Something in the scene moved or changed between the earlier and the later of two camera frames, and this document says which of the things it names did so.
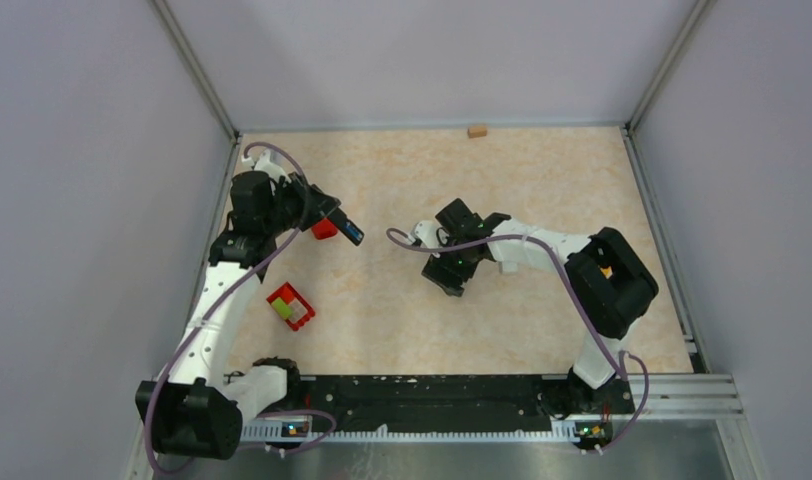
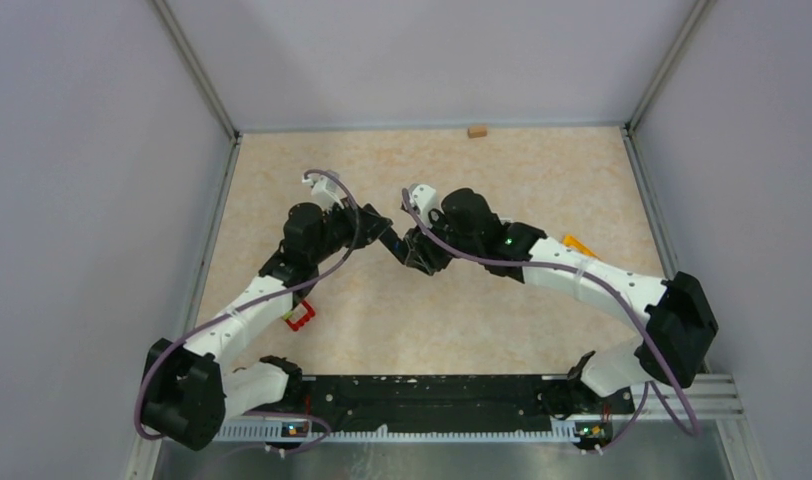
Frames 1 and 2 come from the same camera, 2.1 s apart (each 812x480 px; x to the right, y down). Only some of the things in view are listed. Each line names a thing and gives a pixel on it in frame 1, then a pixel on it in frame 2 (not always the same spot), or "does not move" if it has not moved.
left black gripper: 324,203 → 365,226
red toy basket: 302,312 does not move
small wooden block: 473,132 does not move
